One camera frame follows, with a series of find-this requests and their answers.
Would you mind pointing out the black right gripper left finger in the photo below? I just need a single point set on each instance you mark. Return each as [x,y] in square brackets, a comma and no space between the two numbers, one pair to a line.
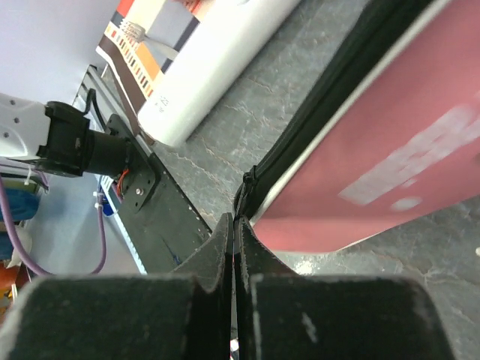
[182,314]

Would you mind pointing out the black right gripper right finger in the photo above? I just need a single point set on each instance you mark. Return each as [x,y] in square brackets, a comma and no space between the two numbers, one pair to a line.
[285,315]

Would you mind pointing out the pink sport racket bag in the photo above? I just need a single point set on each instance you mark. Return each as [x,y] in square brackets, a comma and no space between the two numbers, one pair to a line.
[387,134]

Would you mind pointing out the white shuttlecock tube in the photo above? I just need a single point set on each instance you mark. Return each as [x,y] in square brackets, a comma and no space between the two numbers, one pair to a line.
[220,48]

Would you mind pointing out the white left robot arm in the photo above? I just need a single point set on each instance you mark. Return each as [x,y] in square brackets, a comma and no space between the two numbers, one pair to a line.
[57,138]

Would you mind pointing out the colourful patchwork placemat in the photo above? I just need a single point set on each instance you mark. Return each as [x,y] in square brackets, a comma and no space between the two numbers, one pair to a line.
[139,67]

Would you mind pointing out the metal fork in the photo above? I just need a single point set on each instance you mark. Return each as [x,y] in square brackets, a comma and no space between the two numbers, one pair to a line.
[138,34]

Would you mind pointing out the white slotted cable duct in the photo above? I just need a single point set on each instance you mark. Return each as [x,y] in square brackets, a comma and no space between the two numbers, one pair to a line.
[108,187]

